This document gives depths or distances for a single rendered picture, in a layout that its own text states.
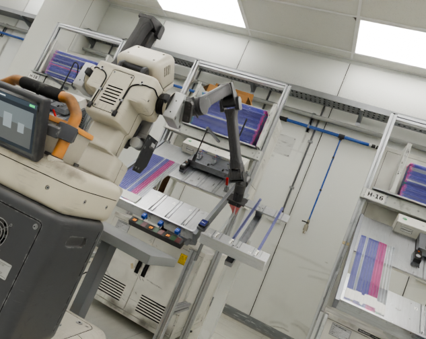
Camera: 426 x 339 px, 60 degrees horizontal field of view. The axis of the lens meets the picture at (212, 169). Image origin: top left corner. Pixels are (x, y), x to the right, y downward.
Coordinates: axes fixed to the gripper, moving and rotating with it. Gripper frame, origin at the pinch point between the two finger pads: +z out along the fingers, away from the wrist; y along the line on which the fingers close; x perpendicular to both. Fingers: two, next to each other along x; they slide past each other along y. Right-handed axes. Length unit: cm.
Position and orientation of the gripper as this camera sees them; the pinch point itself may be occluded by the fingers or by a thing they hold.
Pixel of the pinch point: (234, 212)
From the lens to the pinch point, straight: 207.4
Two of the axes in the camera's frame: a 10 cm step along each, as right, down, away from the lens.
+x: -4.4, 4.1, -8.0
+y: -8.9, -3.4, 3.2
